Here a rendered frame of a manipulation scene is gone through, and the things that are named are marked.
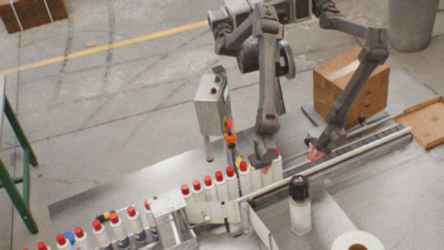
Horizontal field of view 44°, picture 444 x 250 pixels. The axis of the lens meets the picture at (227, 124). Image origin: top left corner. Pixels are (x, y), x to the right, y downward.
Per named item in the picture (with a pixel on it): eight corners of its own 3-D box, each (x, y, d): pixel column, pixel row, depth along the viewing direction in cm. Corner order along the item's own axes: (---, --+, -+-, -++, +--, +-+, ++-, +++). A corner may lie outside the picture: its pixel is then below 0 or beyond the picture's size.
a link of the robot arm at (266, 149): (277, 119, 209) (257, 117, 206) (288, 138, 200) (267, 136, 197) (267, 144, 215) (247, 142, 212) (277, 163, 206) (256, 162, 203)
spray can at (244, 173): (245, 201, 253) (241, 169, 239) (239, 194, 256) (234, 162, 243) (255, 195, 254) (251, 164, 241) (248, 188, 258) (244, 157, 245)
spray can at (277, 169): (276, 188, 256) (273, 156, 243) (269, 181, 260) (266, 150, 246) (285, 182, 258) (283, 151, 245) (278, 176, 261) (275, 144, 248)
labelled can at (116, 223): (121, 252, 240) (108, 222, 226) (117, 243, 243) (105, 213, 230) (132, 247, 241) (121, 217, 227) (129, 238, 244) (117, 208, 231)
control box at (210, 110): (200, 135, 229) (193, 100, 216) (209, 109, 241) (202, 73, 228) (224, 137, 226) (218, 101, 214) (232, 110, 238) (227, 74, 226)
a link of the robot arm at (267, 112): (276, 26, 218) (251, 21, 214) (283, 21, 213) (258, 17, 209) (275, 135, 211) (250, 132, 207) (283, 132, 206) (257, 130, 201)
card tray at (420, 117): (425, 149, 270) (426, 144, 267) (393, 119, 288) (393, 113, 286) (474, 128, 277) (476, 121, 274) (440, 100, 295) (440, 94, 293)
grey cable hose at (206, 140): (207, 164, 246) (200, 128, 232) (205, 159, 248) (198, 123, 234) (215, 161, 246) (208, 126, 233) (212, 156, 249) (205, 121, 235)
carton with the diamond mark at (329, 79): (343, 132, 282) (345, 91, 265) (313, 110, 299) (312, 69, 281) (386, 107, 293) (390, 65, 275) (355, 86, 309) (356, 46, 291)
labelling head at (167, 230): (167, 258, 234) (155, 219, 217) (158, 236, 243) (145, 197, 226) (198, 245, 237) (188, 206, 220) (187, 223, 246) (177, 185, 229)
